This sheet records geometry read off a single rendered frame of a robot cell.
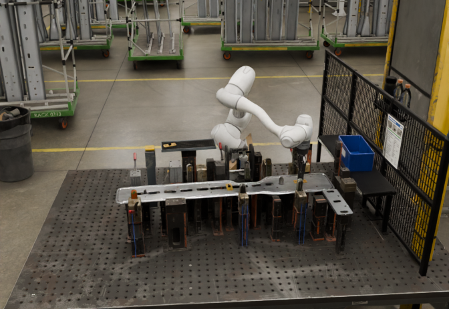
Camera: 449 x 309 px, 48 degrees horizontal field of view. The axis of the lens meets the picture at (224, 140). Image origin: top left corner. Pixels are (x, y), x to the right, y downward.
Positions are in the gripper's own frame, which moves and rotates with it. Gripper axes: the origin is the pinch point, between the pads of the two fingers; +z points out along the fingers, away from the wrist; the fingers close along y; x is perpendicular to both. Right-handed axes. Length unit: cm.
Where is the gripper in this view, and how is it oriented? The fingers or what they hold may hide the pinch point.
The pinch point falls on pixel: (301, 175)
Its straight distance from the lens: 329.5
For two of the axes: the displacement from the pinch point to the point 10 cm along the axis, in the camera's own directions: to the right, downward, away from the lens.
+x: 9.9, -0.6, 1.3
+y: 1.4, 4.0, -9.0
